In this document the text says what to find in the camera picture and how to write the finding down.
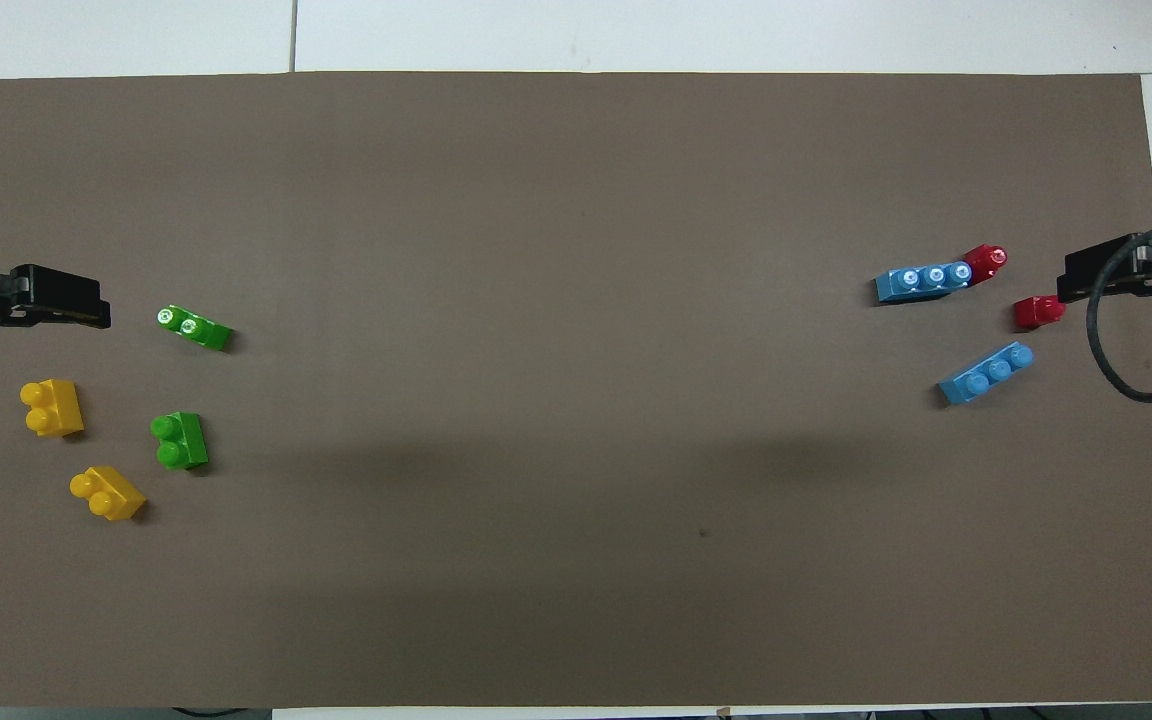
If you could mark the green two-stud brick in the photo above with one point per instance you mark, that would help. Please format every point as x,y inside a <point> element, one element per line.
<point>186,440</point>
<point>198,330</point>

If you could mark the blue three-stud brick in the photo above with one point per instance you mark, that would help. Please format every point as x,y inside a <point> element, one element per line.
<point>911,285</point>
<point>981,380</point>

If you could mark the red one-stud brick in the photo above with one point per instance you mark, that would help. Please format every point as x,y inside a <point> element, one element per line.
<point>984,265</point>
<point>1036,312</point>

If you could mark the yellow two-stud brick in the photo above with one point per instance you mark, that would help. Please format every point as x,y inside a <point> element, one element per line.
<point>58,405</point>
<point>114,495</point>

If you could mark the brown table mat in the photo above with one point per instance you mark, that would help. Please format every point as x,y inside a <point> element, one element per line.
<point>576,400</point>

